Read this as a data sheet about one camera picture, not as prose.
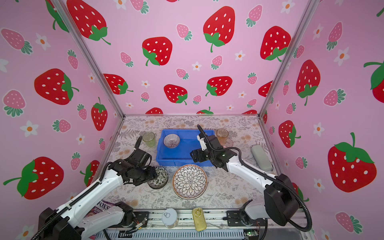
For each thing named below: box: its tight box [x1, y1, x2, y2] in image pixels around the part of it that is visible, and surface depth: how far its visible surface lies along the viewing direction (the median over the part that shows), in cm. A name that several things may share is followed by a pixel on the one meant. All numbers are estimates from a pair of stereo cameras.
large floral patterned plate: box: [172, 164, 208, 200], surface depth 86 cm
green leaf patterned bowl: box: [147, 166, 169, 189], surface depth 84 cm
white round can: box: [162, 208, 179, 229], surface depth 72 cm
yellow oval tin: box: [192, 207, 207, 232], surface depth 72 cm
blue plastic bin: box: [156, 129, 215, 167], surface depth 100 cm
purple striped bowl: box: [163, 134, 181, 149], surface depth 103 cm
